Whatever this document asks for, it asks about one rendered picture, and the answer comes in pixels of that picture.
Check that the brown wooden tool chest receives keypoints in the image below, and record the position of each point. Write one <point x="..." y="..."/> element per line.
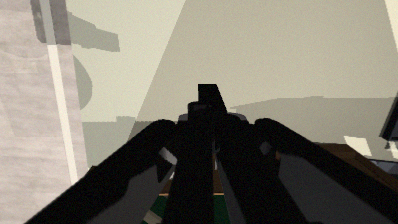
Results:
<point x="343" y="151"/>

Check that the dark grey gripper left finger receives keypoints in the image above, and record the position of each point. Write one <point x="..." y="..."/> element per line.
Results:
<point x="123" y="187"/>

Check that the cream-handled screwdriver with red band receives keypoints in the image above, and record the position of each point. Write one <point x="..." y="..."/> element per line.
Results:
<point x="152" y="218"/>

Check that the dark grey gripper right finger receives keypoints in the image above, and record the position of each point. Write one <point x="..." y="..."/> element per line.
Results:
<point x="326" y="189"/>

